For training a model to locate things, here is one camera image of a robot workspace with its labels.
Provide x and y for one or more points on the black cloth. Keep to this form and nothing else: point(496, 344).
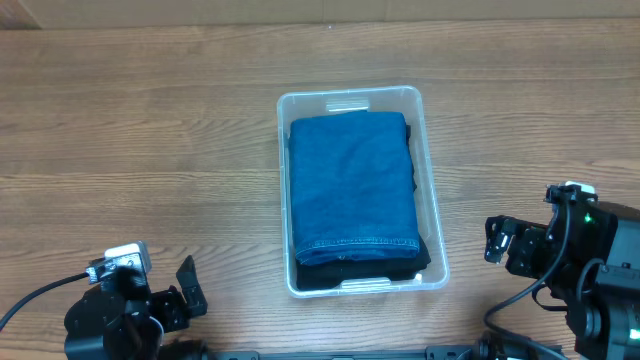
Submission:
point(332, 274)
point(408, 139)

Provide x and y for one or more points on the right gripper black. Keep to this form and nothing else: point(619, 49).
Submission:
point(532, 244)

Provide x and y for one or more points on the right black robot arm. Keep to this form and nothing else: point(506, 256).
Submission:
point(587, 256)

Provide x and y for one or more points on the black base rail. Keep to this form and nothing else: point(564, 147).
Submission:
point(340, 354)

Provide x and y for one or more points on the blue denim cloth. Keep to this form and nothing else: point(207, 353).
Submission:
point(352, 188)

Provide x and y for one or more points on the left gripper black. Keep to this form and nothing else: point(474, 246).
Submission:
point(170, 305)

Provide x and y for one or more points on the clear plastic storage container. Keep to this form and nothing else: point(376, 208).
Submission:
point(407, 100)

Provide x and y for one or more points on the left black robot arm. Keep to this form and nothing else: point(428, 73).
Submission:
point(120, 318)

